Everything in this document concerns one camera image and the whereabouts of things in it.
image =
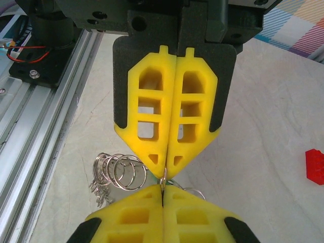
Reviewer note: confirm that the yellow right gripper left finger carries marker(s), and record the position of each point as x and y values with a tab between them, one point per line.
154	227

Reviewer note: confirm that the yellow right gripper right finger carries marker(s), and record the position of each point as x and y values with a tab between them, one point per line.
169	227

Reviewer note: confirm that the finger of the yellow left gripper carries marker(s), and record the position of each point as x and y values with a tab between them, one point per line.
197	146
141	146

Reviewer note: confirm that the red plastic brick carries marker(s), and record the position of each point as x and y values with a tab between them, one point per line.
315	167

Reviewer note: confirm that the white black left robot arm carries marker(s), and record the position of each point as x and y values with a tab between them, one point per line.
53	33

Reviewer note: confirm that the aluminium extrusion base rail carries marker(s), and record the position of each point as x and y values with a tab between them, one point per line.
33	141

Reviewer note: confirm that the silver split keyring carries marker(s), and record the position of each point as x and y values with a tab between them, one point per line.
164	177

